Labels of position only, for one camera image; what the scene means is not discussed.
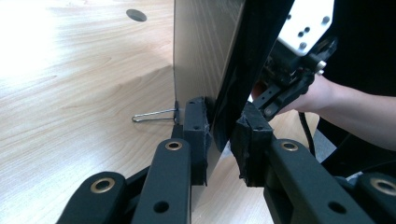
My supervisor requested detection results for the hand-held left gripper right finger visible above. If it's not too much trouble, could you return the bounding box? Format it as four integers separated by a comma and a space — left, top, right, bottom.
230, 101, 375, 224

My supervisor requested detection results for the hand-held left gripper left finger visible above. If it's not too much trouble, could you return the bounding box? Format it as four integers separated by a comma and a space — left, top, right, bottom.
132, 96, 213, 224

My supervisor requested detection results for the round dark table hole cap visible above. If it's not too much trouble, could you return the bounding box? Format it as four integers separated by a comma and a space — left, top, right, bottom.
125, 8, 148, 22

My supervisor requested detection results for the right hand-held gripper black cable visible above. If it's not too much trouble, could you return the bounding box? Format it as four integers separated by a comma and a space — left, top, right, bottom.
298, 111, 317, 158

